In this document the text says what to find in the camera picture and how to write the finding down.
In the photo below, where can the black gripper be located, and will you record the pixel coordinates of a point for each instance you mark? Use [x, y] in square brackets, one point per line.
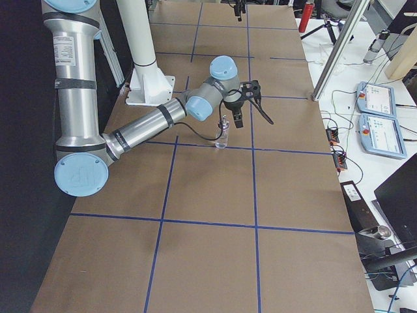
[238, 10]
[233, 106]

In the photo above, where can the clear glass sauce bottle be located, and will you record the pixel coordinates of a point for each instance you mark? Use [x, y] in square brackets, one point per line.
[223, 133]

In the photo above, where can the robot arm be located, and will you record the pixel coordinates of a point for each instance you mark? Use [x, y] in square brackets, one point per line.
[83, 153]

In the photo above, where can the red cylinder bottle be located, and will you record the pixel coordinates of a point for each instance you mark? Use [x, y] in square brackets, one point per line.
[306, 15]

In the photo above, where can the orange black usb hub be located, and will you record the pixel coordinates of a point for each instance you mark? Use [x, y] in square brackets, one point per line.
[332, 135]

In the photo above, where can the brown paper table cover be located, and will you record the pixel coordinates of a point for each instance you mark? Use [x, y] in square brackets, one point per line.
[181, 226]

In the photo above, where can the upper blue teach pendant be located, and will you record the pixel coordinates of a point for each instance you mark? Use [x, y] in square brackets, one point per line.
[376, 99]

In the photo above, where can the blue teach pendant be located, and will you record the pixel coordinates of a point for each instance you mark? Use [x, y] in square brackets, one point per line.
[381, 136]
[376, 99]

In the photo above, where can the lower blue teach pendant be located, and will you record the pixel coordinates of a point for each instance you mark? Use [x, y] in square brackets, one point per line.
[381, 136]

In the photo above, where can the black box with label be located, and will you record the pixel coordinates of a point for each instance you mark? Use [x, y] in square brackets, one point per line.
[360, 215]

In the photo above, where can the wooden beam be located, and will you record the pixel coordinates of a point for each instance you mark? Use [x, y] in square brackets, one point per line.
[404, 60]

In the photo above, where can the black monitor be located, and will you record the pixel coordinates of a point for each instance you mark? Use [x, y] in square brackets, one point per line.
[397, 199]

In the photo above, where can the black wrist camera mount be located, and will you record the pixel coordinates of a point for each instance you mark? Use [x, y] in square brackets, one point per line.
[252, 90]

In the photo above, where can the black camera tripod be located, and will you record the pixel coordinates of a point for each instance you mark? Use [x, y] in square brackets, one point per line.
[328, 24]

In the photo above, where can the white pedestal column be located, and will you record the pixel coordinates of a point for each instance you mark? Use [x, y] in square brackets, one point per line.
[148, 85]

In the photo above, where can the aluminium frame post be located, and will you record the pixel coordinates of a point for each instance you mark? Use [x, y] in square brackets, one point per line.
[353, 18]

